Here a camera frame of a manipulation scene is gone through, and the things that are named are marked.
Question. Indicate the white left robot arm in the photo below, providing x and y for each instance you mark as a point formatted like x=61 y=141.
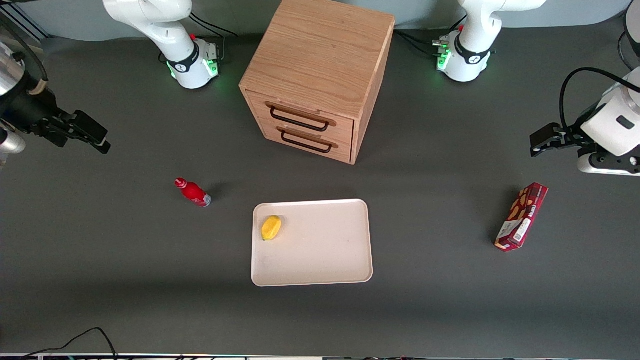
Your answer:
x=475 y=25

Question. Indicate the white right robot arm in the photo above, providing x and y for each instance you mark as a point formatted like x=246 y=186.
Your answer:
x=175 y=30

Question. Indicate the red coke bottle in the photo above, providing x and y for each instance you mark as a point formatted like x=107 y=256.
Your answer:
x=194 y=192

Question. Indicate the wide wooden drawer front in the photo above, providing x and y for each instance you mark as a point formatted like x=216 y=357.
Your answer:
x=257 y=107

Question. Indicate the red snack box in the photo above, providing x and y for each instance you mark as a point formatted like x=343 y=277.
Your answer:
x=522 y=217

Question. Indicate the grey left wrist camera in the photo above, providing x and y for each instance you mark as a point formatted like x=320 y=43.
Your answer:
x=600 y=167

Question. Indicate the narrow wooden drawer front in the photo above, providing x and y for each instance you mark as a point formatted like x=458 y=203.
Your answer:
x=345 y=151

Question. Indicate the yellow lemon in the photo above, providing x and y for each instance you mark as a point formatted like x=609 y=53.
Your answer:
x=271 y=228

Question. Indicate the wooden drawer cabinet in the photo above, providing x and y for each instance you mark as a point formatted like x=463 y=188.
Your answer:
x=320 y=50

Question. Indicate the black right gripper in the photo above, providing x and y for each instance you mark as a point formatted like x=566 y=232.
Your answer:
x=27 y=113

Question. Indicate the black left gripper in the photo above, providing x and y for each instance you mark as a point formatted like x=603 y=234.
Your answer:
x=570 y=136

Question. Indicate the beige plastic tray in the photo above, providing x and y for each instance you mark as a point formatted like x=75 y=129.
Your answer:
x=320 y=245

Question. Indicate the aluminium frame rail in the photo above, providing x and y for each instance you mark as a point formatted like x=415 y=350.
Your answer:
x=22 y=25

